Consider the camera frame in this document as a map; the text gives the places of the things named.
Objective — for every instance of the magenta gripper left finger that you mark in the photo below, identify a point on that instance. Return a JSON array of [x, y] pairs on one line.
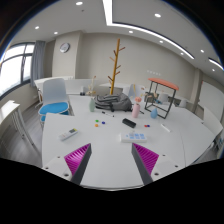
[[77, 162]]

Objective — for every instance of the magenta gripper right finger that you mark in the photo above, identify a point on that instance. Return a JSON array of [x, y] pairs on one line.
[[145, 160]]

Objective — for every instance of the white power strip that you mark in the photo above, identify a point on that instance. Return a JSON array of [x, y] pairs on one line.
[[133, 137]]

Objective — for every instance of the white remote control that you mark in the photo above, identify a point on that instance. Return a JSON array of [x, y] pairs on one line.
[[68, 134]]

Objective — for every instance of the white marker pen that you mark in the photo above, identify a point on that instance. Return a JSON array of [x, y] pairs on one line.
[[167, 129]]

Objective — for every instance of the black rectangular case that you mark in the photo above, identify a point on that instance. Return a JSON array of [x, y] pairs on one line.
[[129, 123]]

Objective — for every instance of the blue vase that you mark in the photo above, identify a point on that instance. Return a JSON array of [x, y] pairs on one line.
[[154, 113]]

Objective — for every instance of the pink bottle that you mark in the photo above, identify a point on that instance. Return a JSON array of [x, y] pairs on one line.
[[136, 107]]

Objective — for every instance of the black marker pen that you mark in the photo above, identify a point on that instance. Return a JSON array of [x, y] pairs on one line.
[[108, 114]]

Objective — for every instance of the pale green vase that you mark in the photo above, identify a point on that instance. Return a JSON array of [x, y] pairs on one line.
[[92, 105]]

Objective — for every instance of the grey backpack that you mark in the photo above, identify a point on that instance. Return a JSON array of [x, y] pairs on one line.
[[118, 102]]

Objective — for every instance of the white blue chair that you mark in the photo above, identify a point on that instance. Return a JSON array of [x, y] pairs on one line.
[[55, 99]]

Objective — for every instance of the white side desk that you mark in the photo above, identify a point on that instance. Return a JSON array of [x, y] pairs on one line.
[[10, 113]]

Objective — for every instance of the wooden coat stand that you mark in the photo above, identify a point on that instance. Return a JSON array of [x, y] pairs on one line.
[[116, 66]]

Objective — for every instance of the grey curtain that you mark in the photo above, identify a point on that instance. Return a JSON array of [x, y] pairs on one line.
[[36, 71]]

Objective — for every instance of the window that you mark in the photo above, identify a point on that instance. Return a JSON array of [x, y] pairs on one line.
[[15, 66]]

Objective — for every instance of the round wall clock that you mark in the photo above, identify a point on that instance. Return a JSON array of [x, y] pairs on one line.
[[64, 47]]

